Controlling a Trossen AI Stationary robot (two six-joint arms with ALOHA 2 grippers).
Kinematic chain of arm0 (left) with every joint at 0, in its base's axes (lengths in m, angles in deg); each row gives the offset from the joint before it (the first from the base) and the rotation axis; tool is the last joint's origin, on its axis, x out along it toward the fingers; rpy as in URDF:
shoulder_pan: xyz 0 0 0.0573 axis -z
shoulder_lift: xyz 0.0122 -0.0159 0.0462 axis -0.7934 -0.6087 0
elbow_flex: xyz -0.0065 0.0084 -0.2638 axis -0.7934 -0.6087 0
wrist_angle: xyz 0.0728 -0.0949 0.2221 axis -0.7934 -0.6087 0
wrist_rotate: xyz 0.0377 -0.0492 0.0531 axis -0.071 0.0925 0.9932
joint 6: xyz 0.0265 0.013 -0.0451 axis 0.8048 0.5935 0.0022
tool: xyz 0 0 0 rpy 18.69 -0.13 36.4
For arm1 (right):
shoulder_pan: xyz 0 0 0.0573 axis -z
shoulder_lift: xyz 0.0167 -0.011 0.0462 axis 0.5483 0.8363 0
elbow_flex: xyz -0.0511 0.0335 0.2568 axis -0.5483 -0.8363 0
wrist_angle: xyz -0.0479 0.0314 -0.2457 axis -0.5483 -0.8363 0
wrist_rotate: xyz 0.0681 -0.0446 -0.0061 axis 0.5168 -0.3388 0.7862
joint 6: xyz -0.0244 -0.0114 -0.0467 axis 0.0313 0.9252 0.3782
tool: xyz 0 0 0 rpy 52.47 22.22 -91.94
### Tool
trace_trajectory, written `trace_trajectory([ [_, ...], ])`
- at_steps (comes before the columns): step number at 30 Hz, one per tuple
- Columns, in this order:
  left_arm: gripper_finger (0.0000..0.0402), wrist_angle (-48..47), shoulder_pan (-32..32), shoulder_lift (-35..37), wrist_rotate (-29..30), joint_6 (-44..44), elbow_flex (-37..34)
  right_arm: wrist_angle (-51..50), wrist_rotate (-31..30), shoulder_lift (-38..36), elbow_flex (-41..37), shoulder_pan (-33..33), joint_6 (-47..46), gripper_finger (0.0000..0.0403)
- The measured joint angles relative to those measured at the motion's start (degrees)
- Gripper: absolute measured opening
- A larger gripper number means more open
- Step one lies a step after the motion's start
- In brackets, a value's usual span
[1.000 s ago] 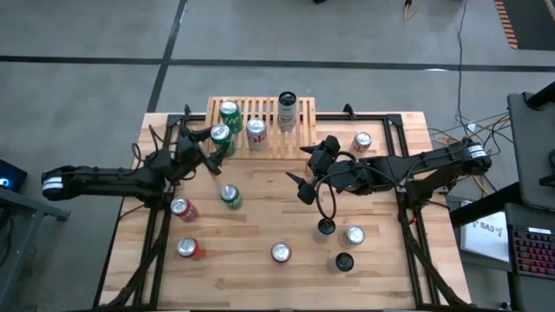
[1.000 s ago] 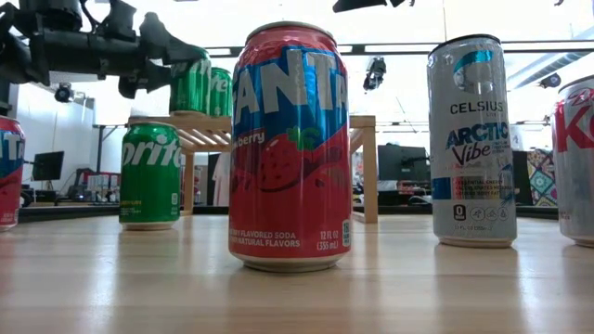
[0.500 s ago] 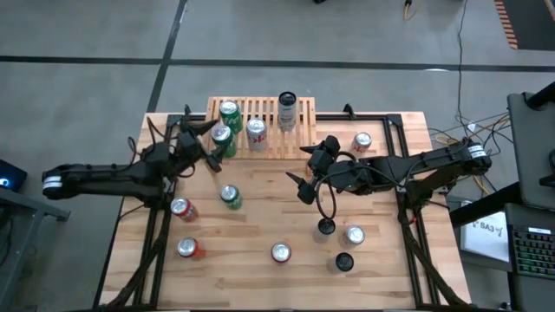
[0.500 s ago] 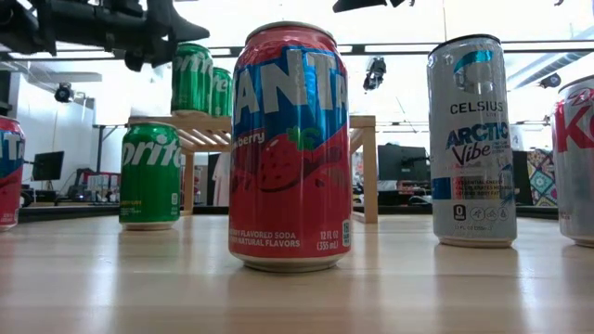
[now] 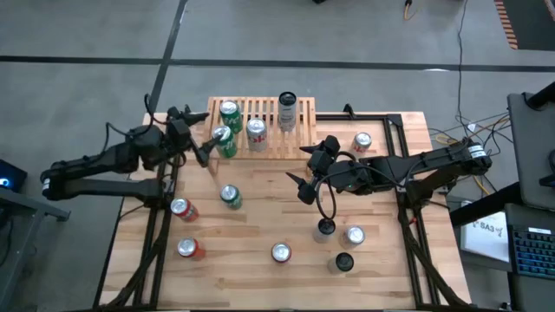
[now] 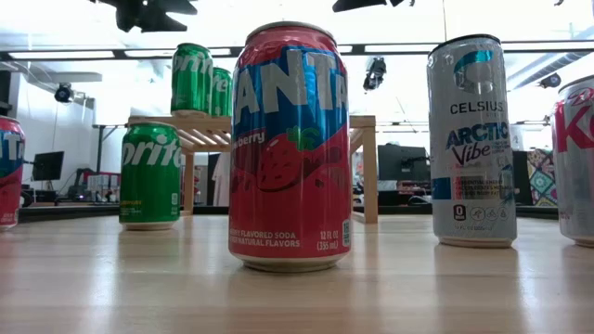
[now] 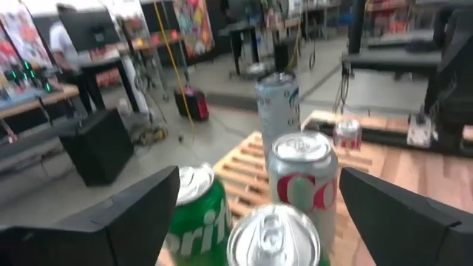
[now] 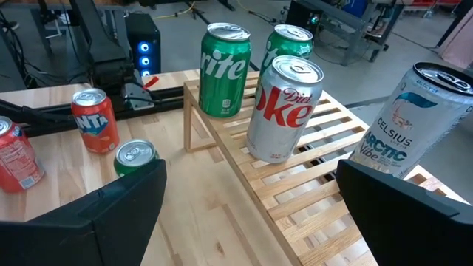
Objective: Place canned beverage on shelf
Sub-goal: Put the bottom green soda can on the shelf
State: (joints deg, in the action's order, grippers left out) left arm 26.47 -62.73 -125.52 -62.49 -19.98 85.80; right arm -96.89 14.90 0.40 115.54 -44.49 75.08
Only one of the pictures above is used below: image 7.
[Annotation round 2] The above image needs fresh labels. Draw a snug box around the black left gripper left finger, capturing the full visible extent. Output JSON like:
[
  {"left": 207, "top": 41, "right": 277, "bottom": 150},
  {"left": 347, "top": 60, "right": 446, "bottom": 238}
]
[{"left": 0, "top": 165, "right": 181, "bottom": 266}]

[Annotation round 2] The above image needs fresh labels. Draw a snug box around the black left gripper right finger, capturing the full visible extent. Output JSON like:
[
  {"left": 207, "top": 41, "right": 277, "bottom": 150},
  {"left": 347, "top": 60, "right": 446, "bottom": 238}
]
[{"left": 338, "top": 166, "right": 473, "bottom": 266}]

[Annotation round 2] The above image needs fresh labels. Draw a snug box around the green Sprite can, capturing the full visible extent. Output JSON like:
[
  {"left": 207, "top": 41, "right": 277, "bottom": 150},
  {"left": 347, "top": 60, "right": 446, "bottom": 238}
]
[
  {"left": 225, "top": 203, "right": 332, "bottom": 266},
  {"left": 164, "top": 164, "right": 233, "bottom": 266}
]

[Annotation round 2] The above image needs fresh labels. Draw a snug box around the wooden slatted shelf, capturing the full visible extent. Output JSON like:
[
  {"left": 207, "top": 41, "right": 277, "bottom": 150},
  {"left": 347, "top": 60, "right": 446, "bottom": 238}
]
[{"left": 212, "top": 129, "right": 374, "bottom": 245}]

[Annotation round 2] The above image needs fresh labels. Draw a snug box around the black speaker box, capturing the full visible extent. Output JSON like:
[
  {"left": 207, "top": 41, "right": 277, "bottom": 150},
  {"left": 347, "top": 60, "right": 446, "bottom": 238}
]
[{"left": 58, "top": 108, "right": 135, "bottom": 188}]

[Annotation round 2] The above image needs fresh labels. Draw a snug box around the yellow and black tool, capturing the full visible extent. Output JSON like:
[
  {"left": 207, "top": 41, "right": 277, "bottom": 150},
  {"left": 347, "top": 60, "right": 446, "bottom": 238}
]
[{"left": 131, "top": 125, "right": 169, "bottom": 148}]

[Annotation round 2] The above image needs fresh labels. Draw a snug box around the wood-top desk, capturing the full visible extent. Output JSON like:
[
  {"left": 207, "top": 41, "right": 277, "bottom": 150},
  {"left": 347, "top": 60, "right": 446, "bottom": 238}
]
[{"left": 0, "top": 83, "right": 81, "bottom": 120}]

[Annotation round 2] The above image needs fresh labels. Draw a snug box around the red and black case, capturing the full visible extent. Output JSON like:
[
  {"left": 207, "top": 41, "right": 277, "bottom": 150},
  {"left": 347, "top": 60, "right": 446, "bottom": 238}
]
[{"left": 173, "top": 87, "right": 211, "bottom": 122}]

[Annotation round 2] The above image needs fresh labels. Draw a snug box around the black workbench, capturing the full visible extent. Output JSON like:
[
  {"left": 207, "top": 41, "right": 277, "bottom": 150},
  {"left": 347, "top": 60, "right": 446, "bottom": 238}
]
[{"left": 341, "top": 50, "right": 443, "bottom": 75}]

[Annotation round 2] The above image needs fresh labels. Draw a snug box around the person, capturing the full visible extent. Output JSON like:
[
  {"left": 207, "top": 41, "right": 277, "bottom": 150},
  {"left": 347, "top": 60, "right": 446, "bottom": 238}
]
[{"left": 49, "top": 2, "right": 106, "bottom": 116}]

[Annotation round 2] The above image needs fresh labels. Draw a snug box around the black computer monitor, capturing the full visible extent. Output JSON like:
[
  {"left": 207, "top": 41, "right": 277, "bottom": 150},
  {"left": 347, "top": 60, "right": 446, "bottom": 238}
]
[{"left": 58, "top": 7, "right": 122, "bottom": 53}]

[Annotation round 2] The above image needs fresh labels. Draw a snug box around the black table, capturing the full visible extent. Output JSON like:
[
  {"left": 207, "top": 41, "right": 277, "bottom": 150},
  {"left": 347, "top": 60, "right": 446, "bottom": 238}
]
[{"left": 217, "top": 20, "right": 267, "bottom": 81}]

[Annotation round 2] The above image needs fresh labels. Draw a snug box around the black aluminium table frame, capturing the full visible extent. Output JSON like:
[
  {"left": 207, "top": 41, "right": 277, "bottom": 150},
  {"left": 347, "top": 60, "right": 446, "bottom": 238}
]
[{"left": 312, "top": 120, "right": 473, "bottom": 159}]

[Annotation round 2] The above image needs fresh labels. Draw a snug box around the yellow cable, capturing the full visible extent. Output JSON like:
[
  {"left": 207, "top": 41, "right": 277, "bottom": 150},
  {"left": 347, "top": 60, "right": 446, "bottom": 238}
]
[{"left": 152, "top": 0, "right": 197, "bottom": 146}]

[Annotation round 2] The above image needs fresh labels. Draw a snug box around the colourful wall poster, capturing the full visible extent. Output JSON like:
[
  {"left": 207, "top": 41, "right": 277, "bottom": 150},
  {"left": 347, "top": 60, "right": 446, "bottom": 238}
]
[
  {"left": 0, "top": 7, "right": 53, "bottom": 71},
  {"left": 171, "top": 0, "right": 216, "bottom": 59}
]

